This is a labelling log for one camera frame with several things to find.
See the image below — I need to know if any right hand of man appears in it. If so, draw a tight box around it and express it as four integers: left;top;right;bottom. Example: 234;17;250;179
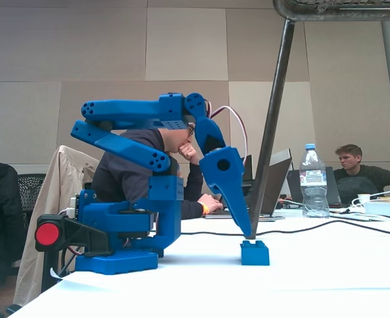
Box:
204;194;225;215

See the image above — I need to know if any dark open laptop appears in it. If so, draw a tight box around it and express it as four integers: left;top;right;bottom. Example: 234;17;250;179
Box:
241;154;259;210

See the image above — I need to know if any black mesh chair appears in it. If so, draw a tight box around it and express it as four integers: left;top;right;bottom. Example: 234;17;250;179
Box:
17;173;47;230

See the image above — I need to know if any man in dark t-shirt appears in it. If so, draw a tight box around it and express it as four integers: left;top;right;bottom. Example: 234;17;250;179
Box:
333;144;390;205

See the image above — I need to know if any motor controller board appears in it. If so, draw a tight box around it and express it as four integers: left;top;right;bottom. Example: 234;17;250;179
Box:
69;191;84;220

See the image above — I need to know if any red white servo cable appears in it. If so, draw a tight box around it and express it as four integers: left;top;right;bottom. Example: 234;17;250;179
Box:
207;98;249;166

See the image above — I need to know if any beige jacket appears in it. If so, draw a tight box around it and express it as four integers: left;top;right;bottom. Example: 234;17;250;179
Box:
13;144;100;307

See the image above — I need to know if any black cable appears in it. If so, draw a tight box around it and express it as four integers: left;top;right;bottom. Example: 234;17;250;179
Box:
180;219;390;238

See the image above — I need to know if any man with glasses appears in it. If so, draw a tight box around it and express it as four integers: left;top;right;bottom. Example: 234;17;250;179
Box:
91;121;225;221

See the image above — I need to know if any left hand of man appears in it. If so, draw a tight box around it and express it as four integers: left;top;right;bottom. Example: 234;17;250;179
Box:
177;143;202;166

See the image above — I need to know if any clear plastic water bottle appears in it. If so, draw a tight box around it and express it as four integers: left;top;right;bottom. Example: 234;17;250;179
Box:
298;143;331;219

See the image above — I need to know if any silver open laptop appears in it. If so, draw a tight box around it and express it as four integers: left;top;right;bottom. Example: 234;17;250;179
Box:
204;148;294;221

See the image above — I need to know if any dark metal frame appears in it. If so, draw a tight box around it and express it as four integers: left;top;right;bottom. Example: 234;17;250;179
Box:
243;0;390;240

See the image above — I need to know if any blue toy brick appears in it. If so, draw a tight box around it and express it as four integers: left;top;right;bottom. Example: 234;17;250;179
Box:
240;240;271;266

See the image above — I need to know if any black clamp with red knob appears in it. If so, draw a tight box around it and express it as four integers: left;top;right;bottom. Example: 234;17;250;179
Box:
34;213;113;301

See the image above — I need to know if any black open laptop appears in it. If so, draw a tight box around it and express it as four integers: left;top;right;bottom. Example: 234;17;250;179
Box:
287;166;344;209

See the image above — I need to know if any white flat box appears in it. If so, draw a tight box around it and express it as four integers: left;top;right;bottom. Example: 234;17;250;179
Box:
363;201;390;220

